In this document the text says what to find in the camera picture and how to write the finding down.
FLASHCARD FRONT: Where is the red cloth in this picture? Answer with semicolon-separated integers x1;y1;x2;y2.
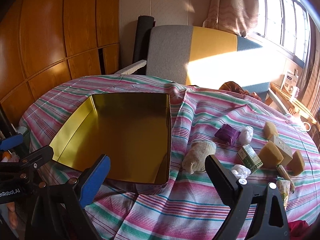
287;220;310;240

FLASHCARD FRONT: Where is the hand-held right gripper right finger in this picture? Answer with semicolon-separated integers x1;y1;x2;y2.
204;154;290;240

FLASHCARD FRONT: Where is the grey bed rail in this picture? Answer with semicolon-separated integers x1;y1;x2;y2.
267;87;288;117

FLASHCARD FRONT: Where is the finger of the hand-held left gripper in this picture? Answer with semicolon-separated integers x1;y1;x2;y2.
0;133;24;153
0;145;55;189

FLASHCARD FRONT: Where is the beige ointment box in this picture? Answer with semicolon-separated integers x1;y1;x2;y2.
269;134;293;167

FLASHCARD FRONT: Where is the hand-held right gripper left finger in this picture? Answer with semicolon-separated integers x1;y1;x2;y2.
24;154;111;240

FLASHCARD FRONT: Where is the black rolled mat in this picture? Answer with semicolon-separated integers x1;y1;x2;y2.
132;16;155;75

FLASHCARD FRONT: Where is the person's left hand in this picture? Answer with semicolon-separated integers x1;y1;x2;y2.
5;201;18;230

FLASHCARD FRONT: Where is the wooden side table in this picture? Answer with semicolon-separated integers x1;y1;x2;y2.
265;82;317;125

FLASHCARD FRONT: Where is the gold tin box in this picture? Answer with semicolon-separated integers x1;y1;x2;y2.
49;92;172;195

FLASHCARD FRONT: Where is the purple snack packet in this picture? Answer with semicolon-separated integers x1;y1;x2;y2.
214;124;241;147

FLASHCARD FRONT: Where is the white foam board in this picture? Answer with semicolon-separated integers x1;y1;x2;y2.
114;59;147;75

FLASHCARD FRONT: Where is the printed pink curtain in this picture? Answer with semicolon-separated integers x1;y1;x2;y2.
204;0;259;37

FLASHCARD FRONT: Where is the striped blanket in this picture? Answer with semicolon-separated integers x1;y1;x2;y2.
19;74;320;240

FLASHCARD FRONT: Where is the green and white packet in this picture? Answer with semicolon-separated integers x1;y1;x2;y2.
276;164;295;209

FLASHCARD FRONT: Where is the wooden wardrobe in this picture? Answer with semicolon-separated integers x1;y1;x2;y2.
0;0;120;128

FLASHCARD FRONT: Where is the white carton box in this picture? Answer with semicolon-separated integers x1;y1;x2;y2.
280;70;299;95

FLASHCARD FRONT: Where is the brown cloth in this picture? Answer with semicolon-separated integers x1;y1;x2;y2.
219;81;262;102

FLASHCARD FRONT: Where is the yellow sponge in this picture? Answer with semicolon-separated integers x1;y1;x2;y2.
287;150;305;176
258;141;284;168
263;121;279;140

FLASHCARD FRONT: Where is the striped brown curtain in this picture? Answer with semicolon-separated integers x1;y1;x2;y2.
299;17;320;125

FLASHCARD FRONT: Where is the window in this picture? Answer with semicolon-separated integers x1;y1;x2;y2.
252;0;312;63

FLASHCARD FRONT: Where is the grey yellow blue mattress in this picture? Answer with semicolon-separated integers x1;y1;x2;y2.
146;25;288;98

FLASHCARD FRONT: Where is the small white plastic bag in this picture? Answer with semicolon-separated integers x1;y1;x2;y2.
230;164;251;179

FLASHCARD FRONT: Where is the large white plastic bag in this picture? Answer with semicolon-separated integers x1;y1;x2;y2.
239;126;254;144

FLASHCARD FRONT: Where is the beige knitted sock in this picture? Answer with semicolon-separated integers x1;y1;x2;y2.
182;140;217;173

